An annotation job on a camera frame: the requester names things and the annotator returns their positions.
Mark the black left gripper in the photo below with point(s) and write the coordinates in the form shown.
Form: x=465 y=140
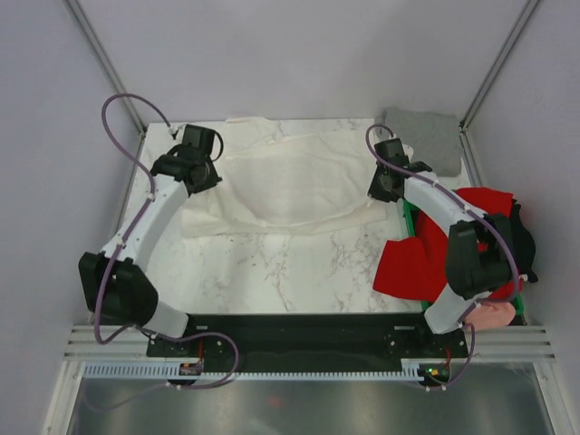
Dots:
x=213 y=179

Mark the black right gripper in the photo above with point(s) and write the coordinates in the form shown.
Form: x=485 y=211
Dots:
x=376 y=192

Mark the white red printed t shirt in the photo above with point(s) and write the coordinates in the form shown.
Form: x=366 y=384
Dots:
x=296 y=184

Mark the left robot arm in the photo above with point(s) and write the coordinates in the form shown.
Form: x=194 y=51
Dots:
x=114 y=282

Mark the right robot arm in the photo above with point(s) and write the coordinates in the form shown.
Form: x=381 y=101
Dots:
x=461 y=255

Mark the green plastic bin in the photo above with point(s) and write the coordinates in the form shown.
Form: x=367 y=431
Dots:
x=410 y=214

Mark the folded grey t shirt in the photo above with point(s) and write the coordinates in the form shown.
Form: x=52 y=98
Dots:
x=434 y=137

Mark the black t shirt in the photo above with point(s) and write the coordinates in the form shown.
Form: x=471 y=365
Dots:
x=524 y=244

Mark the pink t shirt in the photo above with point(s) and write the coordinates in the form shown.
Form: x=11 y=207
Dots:
x=491 y=315

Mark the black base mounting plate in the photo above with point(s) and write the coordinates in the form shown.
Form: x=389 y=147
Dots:
x=233 y=338

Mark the aluminium front rail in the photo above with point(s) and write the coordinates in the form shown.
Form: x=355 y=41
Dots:
x=512 y=344

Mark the white slotted cable duct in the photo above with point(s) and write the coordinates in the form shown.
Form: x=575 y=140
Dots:
x=261 y=369

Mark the aluminium frame post left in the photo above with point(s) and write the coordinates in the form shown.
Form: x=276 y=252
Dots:
x=93 y=41

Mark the aluminium frame post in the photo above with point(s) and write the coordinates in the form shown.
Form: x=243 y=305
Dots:
x=506 y=49
x=93 y=41

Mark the aluminium frame post right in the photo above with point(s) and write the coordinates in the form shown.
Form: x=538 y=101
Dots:
x=506 y=49

